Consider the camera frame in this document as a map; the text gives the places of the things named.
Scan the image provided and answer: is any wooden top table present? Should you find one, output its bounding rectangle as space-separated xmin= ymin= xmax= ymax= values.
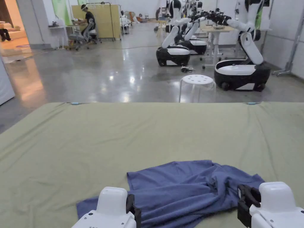
xmin=200 ymin=23 xmax=236 ymax=68

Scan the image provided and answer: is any grey office chair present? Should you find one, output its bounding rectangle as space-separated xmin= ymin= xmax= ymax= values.
xmin=74 ymin=23 xmax=100 ymax=51

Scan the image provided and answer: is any white round plastic stool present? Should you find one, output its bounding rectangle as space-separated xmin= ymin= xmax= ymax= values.
xmin=179 ymin=74 xmax=217 ymax=103

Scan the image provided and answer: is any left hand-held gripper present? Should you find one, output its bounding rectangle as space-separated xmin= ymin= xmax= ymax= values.
xmin=71 ymin=186 xmax=142 ymax=228

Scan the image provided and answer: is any white and black wheeled robot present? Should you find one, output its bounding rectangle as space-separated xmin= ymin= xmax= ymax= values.
xmin=207 ymin=0 xmax=271 ymax=92
xmin=156 ymin=0 xmax=209 ymax=67
xmin=181 ymin=0 xmax=208 ymax=56

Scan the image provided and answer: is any small yellow wooden table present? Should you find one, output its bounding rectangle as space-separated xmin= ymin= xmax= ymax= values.
xmin=156 ymin=20 xmax=172 ymax=37

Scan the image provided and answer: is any dark blue shirt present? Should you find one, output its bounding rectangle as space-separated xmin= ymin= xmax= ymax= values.
xmin=76 ymin=160 xmax=265 ymax=228

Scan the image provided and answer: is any white desk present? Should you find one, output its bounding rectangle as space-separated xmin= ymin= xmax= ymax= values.
xmin=48 ymin=21 xmax=89 ymax=50

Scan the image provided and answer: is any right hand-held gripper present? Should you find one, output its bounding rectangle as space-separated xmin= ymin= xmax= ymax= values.
xmin=237 ymin=181 xmax=304 ymax=228

